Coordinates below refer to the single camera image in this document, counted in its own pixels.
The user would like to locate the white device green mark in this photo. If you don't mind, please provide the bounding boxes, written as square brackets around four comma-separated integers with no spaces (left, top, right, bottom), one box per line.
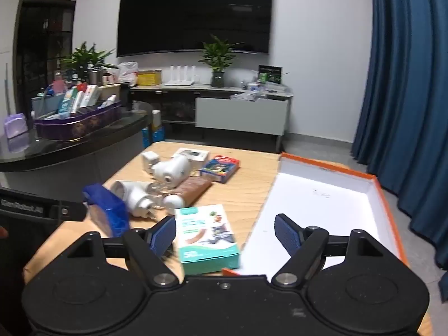
[153,156,192,187]

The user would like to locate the dark glass cabinet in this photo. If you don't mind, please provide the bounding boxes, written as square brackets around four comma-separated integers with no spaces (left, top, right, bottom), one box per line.
[14,0,76,113]

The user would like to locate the teal bandage box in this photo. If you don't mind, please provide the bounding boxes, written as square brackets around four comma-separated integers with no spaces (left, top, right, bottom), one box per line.
[174,205,241,275]

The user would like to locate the pile of toiletry packets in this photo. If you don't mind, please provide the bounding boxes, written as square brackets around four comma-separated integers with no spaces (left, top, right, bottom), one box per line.
[35,80,118,118]

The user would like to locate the clear plastic bags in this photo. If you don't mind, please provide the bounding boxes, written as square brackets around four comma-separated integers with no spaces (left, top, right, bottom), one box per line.
[229,89,281,103]

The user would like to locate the red blue card pack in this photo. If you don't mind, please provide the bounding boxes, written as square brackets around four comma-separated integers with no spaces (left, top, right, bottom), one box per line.
[200,155,241,184]

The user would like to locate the small white charger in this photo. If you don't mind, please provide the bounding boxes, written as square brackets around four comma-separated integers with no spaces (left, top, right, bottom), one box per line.
[142,151,160,174]

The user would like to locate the white red plastic bag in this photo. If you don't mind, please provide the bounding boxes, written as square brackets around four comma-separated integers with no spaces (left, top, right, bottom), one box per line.
[117,62,139,86]

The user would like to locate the white power adapter box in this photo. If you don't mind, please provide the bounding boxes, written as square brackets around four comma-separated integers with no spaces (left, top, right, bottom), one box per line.
[173,148,211,163]

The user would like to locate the blue curtain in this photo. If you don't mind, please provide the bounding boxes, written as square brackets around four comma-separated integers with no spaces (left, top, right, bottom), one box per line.
[351,0,448,302]

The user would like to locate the black glass counter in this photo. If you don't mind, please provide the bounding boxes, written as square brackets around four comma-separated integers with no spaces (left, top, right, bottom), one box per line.
[0,101,151,200]

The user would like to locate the white plug-in night light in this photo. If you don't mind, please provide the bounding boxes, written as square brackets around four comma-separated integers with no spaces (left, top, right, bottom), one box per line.
[111,180,166,220]

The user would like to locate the small purple case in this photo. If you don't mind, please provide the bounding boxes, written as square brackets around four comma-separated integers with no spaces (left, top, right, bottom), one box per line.
[4,113,29,139]

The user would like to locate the white router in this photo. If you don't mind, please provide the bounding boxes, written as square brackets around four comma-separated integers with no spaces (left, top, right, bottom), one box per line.
[164,65,195,87]

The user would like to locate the blue cartons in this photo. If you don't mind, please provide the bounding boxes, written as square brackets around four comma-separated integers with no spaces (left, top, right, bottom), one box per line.
[142,126,165,149]

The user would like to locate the orange-rimmed white tray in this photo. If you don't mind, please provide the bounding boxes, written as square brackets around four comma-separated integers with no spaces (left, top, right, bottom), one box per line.
[222,153,410,278]

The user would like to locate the purple tin tray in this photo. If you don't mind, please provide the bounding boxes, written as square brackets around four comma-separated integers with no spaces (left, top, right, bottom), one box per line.
[34,101,122,141]

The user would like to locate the yellow box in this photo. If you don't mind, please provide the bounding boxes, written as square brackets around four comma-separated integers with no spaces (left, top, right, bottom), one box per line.
[137,70,162,86]

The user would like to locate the potted plant glass vase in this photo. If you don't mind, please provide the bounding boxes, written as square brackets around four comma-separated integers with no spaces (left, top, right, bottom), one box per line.
[199,34,244,88]

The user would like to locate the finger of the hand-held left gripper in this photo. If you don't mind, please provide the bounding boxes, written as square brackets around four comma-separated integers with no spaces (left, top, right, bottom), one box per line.
[58,199,88,222]

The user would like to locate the black green box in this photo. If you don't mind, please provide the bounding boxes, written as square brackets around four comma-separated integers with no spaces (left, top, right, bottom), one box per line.
[258,65,283,85]

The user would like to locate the blue plastic box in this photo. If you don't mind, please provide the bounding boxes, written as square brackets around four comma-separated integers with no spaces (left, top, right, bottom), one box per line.
[83,184,131,239]

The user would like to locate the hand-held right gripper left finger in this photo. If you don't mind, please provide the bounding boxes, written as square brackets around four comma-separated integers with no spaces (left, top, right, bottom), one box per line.
[68,216,179,288]

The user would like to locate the black wall television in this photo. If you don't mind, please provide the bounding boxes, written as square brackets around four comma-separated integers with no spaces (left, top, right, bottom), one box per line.
[116,0,274,57]

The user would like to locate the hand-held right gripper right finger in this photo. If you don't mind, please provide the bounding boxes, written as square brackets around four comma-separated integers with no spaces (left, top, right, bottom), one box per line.
[271,213,384,288]

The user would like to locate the white media console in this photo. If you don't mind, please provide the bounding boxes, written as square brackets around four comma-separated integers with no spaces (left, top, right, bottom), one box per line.
[129,80,295,153]

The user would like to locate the large leafy potted plant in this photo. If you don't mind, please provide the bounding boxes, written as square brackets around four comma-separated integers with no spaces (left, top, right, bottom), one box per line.
[59,41,120,82]

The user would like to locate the brown tube white cap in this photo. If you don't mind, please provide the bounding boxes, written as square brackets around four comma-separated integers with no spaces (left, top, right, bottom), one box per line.
[163,176,213,216]

